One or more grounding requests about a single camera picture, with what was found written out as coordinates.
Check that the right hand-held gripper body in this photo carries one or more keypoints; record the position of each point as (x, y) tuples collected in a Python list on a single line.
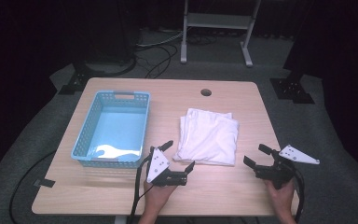
[(276, 172)]

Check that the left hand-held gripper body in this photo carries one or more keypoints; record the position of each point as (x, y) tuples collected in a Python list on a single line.
[(158, 165)]

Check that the white cloth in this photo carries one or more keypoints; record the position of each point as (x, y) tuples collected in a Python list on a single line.
[(208, 140)]

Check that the light blue plastic basket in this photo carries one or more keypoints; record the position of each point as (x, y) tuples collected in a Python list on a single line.
[(118, 130)]

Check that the person's right hand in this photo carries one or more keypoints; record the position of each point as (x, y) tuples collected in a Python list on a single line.
[(283, 197)]

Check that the person's left hand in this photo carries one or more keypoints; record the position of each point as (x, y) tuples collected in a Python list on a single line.
[(156, 199)]

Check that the black stand base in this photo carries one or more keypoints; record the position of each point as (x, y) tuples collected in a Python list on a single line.
[(80, 77), (290, 90)]

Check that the white table leg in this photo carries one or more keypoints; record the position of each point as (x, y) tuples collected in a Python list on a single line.
[(120, 220)]

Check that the dark tape strip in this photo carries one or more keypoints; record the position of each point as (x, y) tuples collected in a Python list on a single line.
[(45, 183)]

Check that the white metal stand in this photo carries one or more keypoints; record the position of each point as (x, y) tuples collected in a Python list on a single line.
[(217, 20)]

